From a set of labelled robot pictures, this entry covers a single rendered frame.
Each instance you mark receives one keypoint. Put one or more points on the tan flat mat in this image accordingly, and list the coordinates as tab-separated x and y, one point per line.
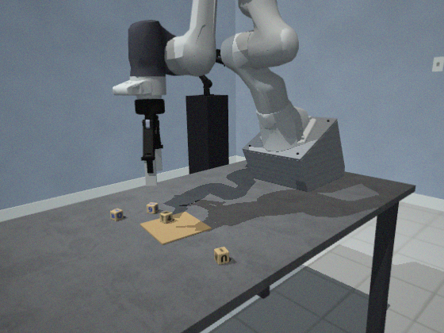
182	226

